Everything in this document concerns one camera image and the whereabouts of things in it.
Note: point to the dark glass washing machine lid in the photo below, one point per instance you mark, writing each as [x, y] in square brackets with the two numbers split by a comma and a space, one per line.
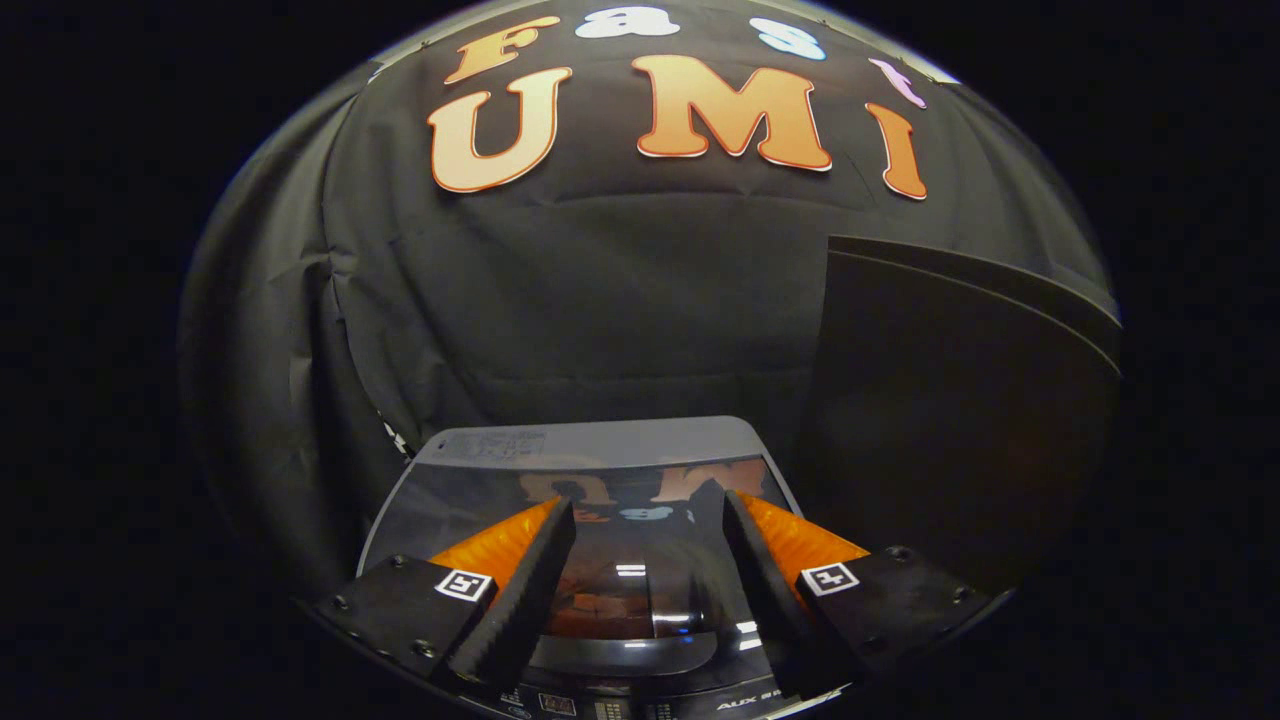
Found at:
[640, 555]

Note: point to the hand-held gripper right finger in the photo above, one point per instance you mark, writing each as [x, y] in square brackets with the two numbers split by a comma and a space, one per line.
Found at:
[765, 600]

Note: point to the black backdrop cloth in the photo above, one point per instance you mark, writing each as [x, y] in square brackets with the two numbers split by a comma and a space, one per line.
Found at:
[600, 300]

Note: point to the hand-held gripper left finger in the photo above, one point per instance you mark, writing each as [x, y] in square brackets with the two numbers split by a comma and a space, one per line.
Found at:
[525, 600]

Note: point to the grey washing machine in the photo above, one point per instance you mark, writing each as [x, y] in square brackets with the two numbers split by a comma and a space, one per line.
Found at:
[600, 440]

